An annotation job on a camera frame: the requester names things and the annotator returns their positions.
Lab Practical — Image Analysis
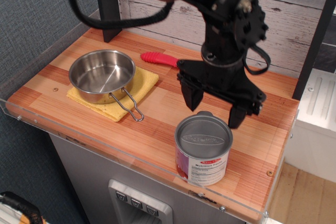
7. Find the toy cherry can grey lid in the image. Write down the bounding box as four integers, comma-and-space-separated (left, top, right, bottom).
174, 111, 233, 186

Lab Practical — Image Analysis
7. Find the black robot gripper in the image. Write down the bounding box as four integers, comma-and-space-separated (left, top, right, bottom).
177, 47, 266, 129

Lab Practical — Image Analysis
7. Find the white toy sink unit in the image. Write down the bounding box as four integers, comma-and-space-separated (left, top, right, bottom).
284, 69, 335, 182

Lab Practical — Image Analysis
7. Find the yellow folded cloth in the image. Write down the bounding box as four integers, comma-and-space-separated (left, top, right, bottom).
66, 66, 160, 123

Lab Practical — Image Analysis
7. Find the black right upright post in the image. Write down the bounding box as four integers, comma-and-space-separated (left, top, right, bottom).
292, 0, 335, 101

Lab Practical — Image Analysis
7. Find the clear acrylic table guard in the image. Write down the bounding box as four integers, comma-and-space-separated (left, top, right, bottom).
1, 5, 302, 223

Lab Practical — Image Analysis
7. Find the red handled metal spoon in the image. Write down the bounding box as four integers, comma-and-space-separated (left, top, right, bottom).
140, 52, 178, 67

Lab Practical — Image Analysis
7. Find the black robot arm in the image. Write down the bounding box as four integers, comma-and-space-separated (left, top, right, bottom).
162, 0, 270, 129

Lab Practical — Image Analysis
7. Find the black left upright post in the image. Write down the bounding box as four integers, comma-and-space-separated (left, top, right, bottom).
93, 0, 123, 43

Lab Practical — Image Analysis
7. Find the grey toy fridge cabinet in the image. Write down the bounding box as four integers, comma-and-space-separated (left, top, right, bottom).
50, 135, 243, 223

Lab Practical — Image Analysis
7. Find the stainless steel pot wire handle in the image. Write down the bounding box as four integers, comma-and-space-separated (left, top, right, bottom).
69, 49, 144, 122

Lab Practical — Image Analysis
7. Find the black upright post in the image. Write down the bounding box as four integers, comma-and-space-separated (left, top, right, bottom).
93, 0, 123, 43
292, 0, 335, 101

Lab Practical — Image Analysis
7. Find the orange object bottom left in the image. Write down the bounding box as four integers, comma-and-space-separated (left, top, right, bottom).
19, 214, 47, 224

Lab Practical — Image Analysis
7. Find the black braided cable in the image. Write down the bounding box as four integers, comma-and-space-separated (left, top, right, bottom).
65, 0, 271, 76

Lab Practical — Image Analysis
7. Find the silver ice dispenser panel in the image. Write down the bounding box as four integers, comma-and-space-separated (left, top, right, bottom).
108, 179, 173, 223

